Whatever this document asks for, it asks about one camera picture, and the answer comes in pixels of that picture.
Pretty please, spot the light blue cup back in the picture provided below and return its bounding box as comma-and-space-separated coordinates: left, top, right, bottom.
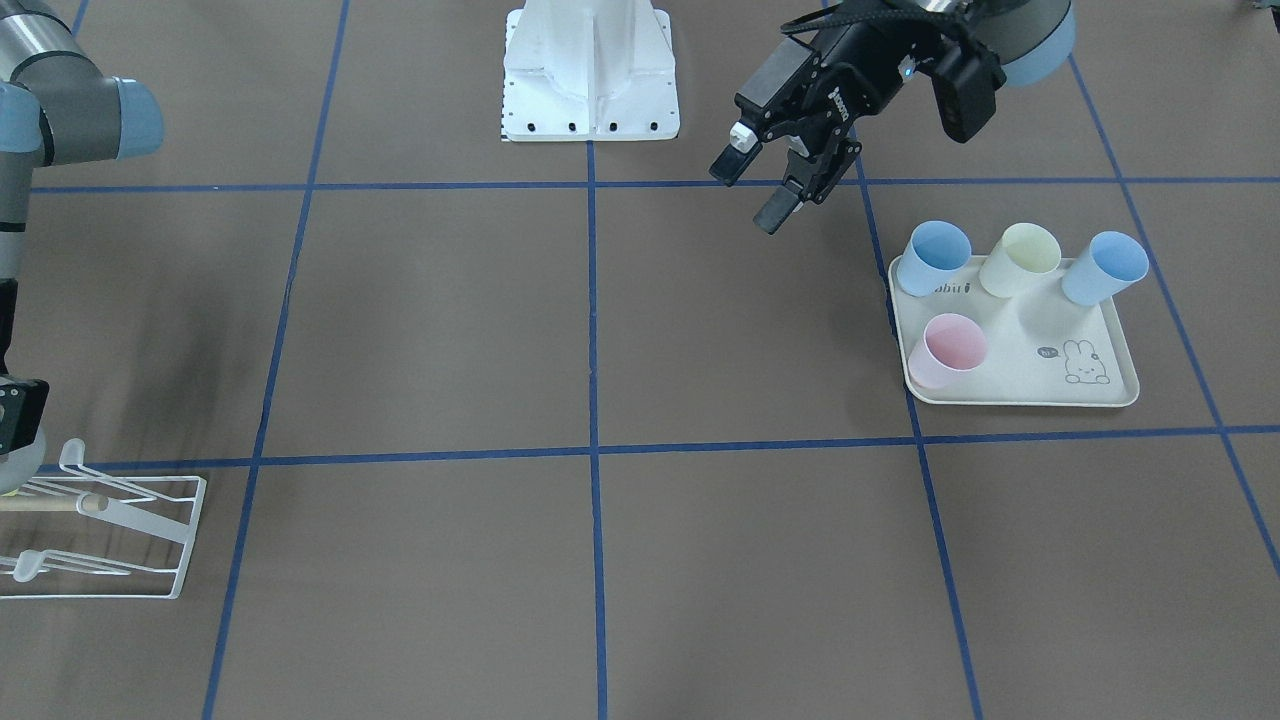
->
893, 220, 972, 297
1061, 231, 1149, 306

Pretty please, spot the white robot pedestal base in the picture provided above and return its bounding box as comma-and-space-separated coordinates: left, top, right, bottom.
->
500, 1, 681, 143

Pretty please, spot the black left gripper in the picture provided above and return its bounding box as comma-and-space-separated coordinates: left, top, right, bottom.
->
710, 10, 963, 236

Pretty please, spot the white wire cup rack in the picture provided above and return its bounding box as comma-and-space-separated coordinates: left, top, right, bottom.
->
3, 439, 209, 602

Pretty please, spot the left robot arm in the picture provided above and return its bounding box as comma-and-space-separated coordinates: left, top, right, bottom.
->
709, 1, 1076, 234

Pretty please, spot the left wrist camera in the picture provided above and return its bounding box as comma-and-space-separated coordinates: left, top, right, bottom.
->
927, 45, 1006, 143

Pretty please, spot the cream plastic tray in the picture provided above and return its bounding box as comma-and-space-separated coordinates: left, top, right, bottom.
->
888, 255, 1140, 407

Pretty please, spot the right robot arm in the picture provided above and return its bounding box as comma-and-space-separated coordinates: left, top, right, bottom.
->
1, 1, 166, 355

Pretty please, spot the cream plastic cup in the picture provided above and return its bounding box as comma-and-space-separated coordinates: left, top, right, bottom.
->
978, 222, 1062, 299

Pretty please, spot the pink plastic cup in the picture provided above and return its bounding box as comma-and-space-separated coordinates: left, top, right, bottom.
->
906, 313, 989, 389

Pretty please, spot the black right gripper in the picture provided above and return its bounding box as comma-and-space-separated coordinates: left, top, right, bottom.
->
1, 378, 49, 454

